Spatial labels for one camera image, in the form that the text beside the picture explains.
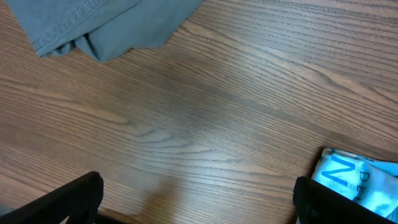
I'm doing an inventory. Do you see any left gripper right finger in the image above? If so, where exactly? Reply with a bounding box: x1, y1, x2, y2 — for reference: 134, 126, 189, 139
293, 176, 394, 224

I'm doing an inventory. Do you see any light blue printed t-shirt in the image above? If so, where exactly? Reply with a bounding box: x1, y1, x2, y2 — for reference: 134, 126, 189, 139
312, 148, 397, 223

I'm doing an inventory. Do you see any folded grey garment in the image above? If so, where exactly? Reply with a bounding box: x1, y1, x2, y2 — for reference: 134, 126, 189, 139
7, 0, 202, 62

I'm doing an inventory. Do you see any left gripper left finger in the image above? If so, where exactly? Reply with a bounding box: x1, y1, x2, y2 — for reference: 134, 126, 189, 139
1, 171, 104, 224

